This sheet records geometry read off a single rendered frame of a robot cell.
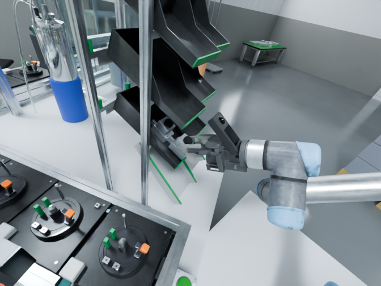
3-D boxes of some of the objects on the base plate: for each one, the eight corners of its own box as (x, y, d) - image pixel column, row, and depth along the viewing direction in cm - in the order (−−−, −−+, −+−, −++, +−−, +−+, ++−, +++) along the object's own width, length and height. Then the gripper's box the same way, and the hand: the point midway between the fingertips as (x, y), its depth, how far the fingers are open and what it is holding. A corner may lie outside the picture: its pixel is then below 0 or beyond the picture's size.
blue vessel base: (93, 114, 125) (85, 77, 108) (76, 125, 113) (64, 85, 96) (75, 108, 127) (64, 70, 110) (56, 118, 116) (41, 78, 98)
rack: (177, 161, 105) (209, -17, 54) (146, 214, 77) (152, -47, 27) (145, 149, 108) (148, -30, 57) (105, 196, 80) (39, -69, 30)
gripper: (242, 182, 44) (176, 169, 56) (254, 157, 53) (193, 150, 64) (240, 153, 41) (168, 146, 52) (252, 131, 49) (189, 129, 61)
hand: (183, 141), depth 56 cm, fingers closed on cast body, 4 cm apart
